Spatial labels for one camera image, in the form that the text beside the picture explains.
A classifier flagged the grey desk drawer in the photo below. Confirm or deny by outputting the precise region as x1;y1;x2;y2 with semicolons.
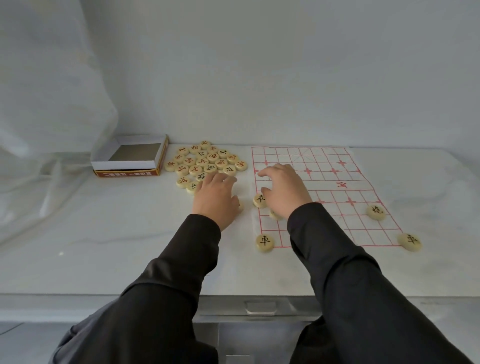
193;296;323;323

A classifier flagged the metal drawer handle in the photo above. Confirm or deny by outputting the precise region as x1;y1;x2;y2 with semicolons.
244;299;279;316

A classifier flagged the person's right forearm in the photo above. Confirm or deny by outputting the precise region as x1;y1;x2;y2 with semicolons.
286;202;473;364

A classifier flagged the red grid xiangqi board sheet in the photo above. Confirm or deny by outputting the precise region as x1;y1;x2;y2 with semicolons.
250;145;404;249

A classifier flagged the white cardboard box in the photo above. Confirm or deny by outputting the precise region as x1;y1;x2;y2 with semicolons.
90;134;170;178

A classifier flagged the sheer white curtain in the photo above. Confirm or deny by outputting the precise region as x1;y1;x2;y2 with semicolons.
0;0;119;245

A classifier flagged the person's right hand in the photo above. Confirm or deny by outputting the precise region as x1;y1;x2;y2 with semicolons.
256;163;314;220

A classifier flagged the pile of wooden xiangqi pieces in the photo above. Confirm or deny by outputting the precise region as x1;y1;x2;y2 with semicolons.
164;140;249;214

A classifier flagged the person's left forearm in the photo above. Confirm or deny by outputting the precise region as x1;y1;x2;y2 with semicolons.
69;213;223;364

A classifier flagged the person's left hand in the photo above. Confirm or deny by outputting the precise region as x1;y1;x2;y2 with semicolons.
191;171;241;232

